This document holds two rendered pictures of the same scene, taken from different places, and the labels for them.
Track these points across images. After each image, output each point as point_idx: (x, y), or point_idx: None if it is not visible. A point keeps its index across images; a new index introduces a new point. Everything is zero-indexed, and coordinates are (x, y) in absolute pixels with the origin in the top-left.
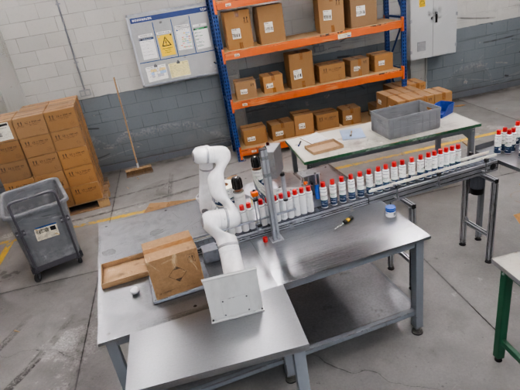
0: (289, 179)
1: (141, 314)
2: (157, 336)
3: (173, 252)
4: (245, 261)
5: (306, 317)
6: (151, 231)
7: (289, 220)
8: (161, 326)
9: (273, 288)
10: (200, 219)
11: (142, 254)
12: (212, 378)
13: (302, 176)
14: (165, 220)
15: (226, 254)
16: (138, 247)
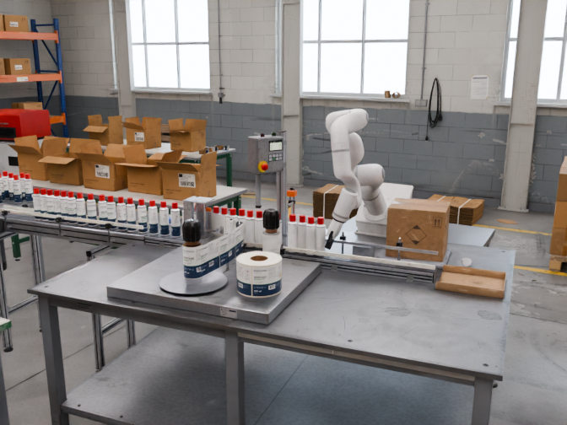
0: (137, 277)
1: (467, 251)
2: (459, 239)
3: (418, 200)
4: (336, 248)
5: None
6: (405, 315)
7: None
8: (452, 241)
9: (342, 230)
10: (320, 300)
11: (439, 285)
12: None
13: (213, 198)
14: (367, 322)
15: None
16: (440, 303)
